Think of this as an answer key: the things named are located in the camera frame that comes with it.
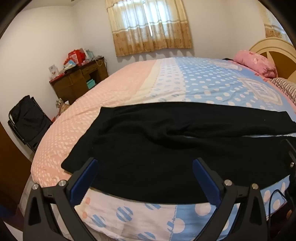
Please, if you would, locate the pink and blue dotted bedsheet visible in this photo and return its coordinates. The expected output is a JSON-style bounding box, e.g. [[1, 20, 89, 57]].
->
[[31, 57, 296, 241]]

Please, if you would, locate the black folding chair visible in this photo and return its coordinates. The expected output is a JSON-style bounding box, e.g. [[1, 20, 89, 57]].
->
[[8, 95, 53, 153]]

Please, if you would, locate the pink pillow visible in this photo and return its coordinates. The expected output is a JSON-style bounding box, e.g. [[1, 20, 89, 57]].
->
[[233, 50, 277, 78]]

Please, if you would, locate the beige patterned curtain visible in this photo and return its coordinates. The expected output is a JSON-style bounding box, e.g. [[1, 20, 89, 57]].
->
[[105, 0, 193, 57], [262, 9, 289, 40]]

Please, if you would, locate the red gift box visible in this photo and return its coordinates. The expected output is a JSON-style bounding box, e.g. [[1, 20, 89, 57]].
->
[[68, 49, 85, 65]]

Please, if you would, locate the brown wooden desk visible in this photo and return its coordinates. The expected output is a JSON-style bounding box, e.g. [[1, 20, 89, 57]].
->
[[49, 57, 109, 105]]

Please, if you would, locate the black cable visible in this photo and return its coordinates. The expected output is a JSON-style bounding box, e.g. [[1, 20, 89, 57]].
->
[[268, 189, 287, 224]]

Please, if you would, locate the striped pillow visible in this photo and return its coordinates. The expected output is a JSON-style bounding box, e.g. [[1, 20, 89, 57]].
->
[[269, 77, 296, 105]]

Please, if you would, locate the brown wooden door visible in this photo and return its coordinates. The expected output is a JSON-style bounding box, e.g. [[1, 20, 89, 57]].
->
[[0, 122, 33, 230]]

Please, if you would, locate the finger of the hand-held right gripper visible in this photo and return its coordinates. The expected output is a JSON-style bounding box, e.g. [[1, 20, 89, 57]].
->
[[281, 138, 296, 176]]

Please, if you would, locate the cream wooden headboard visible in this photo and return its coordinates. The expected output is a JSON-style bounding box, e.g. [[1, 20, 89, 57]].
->
[[249, 38, 296, 80]]

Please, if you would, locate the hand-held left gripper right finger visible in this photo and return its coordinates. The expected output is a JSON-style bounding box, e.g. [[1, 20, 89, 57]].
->
[[192, 158, 274, 241]]

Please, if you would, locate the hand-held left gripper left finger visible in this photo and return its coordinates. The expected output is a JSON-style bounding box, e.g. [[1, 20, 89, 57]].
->
[[23, 158, 99, 241]]

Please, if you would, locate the patterned bag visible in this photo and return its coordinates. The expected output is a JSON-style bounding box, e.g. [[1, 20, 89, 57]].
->
[[55, 98, 71, 116]]

